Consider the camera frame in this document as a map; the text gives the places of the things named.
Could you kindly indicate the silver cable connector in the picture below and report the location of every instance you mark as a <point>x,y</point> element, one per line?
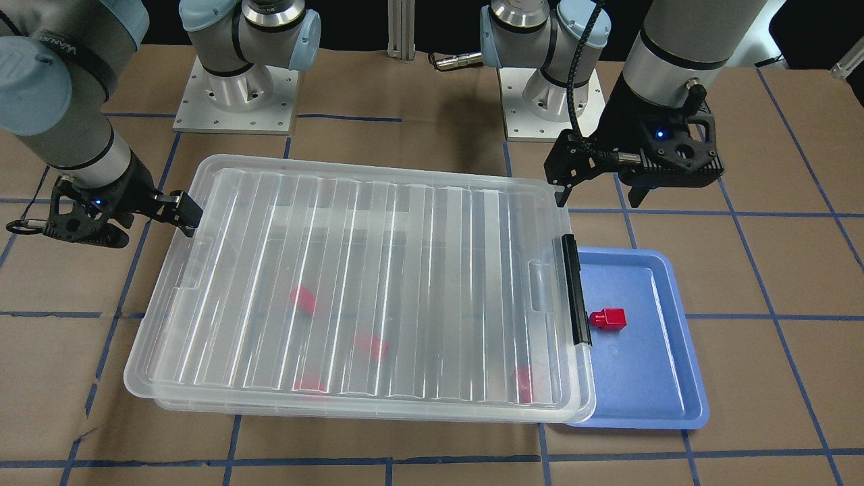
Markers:
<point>455,62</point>

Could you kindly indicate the red block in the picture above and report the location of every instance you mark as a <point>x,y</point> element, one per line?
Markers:
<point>311,385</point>
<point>609,319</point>
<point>371,346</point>
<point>303,299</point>
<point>523,383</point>

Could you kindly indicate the red block front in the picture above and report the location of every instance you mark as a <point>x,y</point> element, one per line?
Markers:
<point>311,385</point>

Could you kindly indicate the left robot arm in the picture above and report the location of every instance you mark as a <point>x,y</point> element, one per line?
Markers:
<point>678,41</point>

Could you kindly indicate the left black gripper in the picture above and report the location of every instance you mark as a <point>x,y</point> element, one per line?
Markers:
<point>624,123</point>

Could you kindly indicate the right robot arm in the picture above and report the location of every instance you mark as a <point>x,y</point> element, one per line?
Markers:
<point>62,60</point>

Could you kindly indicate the clear plastic storage box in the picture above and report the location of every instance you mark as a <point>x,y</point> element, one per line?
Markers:
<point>378,405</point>

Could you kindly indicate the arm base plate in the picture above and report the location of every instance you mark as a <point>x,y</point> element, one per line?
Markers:
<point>260,101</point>
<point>537,111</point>

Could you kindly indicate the black box latch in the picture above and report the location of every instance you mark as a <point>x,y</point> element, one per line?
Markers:
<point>572,270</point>

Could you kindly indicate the blue plastic tray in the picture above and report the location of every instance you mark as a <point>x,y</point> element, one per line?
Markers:
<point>647,374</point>

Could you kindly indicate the aluminium frame post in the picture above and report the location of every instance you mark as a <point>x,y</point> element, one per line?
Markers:
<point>400,27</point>

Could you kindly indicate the clear plastic box lid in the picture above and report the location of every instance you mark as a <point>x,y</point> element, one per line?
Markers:
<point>358,290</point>

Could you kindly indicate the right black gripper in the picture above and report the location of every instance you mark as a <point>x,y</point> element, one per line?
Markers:
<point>135,183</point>

